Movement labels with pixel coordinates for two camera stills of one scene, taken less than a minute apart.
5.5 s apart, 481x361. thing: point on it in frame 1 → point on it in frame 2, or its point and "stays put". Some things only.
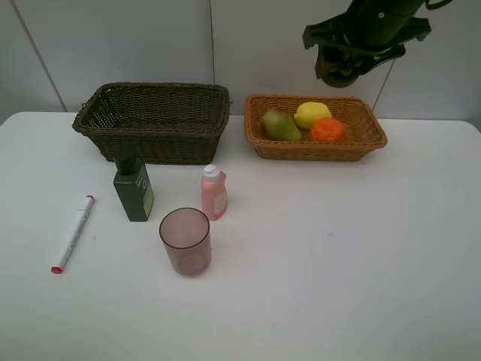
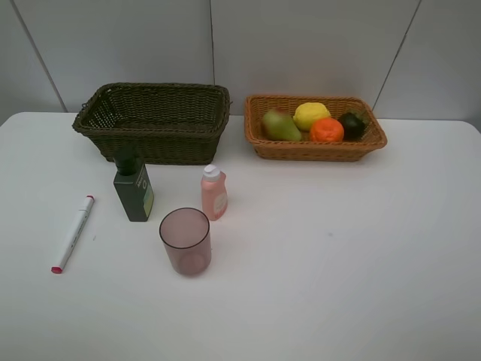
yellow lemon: [307, 112] stays put
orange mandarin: [326, 130] stays put
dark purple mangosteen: [341, 74] → [353, 126]
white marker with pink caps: [74, 234] stays put
